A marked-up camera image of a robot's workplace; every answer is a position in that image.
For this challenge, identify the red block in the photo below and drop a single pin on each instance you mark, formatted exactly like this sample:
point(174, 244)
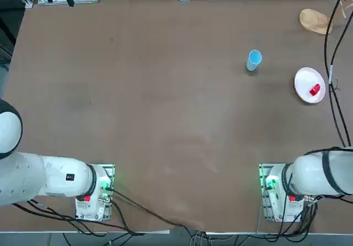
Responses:
point(315, 89)

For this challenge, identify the wooden cup rack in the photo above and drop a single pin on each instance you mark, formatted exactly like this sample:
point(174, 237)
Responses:
point(314, 21)

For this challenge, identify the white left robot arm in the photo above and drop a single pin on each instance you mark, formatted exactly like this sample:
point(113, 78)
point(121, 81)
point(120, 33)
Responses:
point(55, 179)

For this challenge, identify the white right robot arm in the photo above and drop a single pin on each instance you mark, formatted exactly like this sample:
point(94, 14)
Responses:
point(311, 174)

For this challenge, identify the blue plastic cup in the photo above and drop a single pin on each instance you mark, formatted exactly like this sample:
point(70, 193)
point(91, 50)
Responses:
point(252, 64)

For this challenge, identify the pink plate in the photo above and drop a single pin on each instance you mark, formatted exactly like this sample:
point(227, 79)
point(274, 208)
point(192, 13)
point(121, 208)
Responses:
point(304, 83)

